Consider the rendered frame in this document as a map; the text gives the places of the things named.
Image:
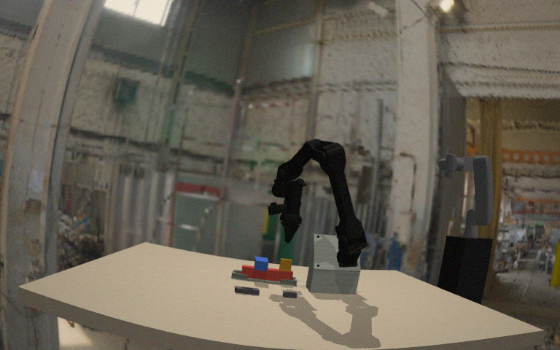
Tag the blue bar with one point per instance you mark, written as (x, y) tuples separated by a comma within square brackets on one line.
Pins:
[(261, 263)]

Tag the yellow rectangular block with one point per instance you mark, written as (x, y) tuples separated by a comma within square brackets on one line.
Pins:
[(285, 265)]

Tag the red block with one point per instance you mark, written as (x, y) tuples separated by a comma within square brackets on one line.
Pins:
[(271, 274)]

